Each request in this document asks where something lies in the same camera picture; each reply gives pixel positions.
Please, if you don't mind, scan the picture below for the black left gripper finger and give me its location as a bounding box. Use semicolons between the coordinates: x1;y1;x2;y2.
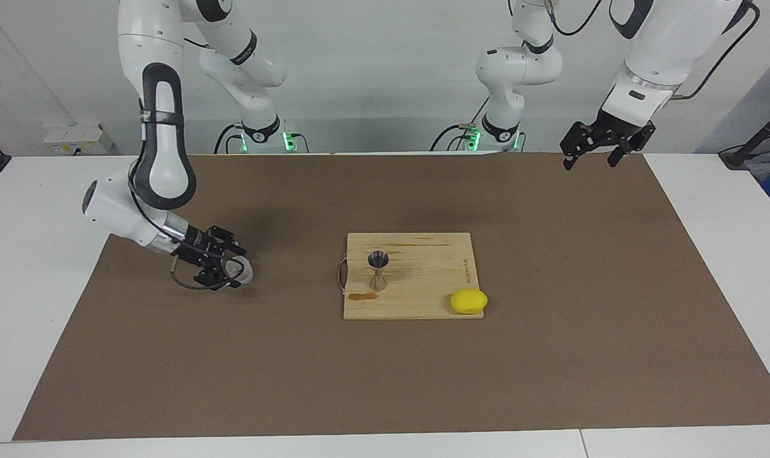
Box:
560;122;596;172
606;123;657;169

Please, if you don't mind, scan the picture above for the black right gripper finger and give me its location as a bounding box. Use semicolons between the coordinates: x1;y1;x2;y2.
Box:
193;265;243;292
207;224;249;258

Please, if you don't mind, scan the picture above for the clear plastic cup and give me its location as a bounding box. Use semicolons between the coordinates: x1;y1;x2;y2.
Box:
223;256;255;287

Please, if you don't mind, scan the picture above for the steel double jigger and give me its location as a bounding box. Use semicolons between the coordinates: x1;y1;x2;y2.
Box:
367;251;391;292

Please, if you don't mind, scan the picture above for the black stand pole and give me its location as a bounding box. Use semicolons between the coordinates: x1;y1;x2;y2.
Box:
719;101;770;170

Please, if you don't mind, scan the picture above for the clear plastic bag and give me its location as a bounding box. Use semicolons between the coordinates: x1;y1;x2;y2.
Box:
745;153;770;185

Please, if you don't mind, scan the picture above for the white power strip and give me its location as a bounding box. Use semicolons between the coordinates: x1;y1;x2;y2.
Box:
43;124;116;155

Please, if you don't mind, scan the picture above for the yellow lemon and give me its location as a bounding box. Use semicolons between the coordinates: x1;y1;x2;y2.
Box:
450;288;488;316

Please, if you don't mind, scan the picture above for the brown table mat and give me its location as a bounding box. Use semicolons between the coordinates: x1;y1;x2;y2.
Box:
13;151;770;441

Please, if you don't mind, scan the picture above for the wooden cutting board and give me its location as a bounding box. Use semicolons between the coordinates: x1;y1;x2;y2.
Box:
336;232;486;321

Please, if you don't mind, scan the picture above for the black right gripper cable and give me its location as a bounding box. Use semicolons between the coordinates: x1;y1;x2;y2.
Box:
130;172;230;293

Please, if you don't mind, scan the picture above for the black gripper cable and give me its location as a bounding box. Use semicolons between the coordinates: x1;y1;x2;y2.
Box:
546;0;762;101
130;172;230;293

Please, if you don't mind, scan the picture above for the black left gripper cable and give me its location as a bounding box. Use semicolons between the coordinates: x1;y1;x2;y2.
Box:
546;0;762;101

